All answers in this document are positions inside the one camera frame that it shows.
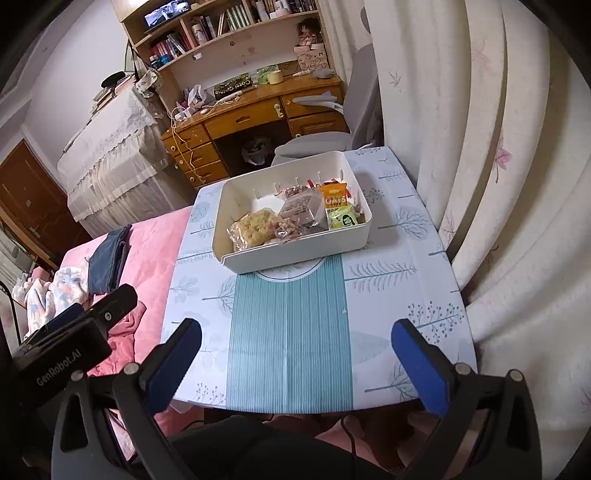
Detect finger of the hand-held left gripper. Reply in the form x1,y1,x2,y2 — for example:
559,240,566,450
23,303,89,344
83,285,139,334

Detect pink blanket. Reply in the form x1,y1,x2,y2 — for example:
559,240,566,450
18,205,195,439

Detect row of red books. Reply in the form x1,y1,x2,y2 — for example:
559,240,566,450
150,31,195,61

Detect dark printed box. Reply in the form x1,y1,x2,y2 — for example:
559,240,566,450
212,76,258,97

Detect doll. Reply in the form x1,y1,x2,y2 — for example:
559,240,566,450
294,19,325,51

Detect white floral cloth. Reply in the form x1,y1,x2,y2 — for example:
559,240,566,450
11,265,92,337

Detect white plastic bin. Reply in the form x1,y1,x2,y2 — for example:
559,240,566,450
211,150,372,275

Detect wooden desk with drawers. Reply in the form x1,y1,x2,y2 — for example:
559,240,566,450
160,74,349,190

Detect folded navy cloth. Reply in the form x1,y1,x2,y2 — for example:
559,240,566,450
87,226,132,295

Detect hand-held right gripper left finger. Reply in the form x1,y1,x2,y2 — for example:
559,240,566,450
51,318,204,480

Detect orange snack packet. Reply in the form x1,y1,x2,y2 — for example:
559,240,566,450
320,182,352,209

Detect grey office chair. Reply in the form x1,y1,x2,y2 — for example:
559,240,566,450
270,44,386,167

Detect white charging cable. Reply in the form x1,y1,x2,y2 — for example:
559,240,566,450
170,105,206,185

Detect beige cracker packet with text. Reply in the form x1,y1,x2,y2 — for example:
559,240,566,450
278,191,325,228

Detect row of upright books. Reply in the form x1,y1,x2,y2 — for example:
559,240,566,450
189,0,319,40

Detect stack of books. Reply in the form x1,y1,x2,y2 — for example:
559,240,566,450
91,74,137,115

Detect large rice cracker packet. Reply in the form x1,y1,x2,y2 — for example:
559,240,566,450
225,208,280,254

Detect black trash bin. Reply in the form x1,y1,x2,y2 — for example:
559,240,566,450
241,135,273,166

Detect white plastic bag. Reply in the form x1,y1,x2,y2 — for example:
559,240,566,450
184,84,207,110

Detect small screen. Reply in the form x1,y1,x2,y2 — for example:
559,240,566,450
144,1,191,28

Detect crumpled pink garment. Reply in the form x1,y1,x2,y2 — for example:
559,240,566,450
88,295,148,374

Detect brown wooden door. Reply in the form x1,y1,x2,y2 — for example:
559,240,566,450
0,138,93,273

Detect floral pot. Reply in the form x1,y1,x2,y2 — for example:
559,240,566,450
135,69,161,99

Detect wooden bookshelf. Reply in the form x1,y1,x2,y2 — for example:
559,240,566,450
111,0,335,100

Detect cream floral curtain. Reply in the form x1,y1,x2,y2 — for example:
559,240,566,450
318,0,591,416

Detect green snack packet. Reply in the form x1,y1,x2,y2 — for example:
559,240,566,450
324,204,360,230

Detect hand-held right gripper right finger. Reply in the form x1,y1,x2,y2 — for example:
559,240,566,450
390,318,543,480

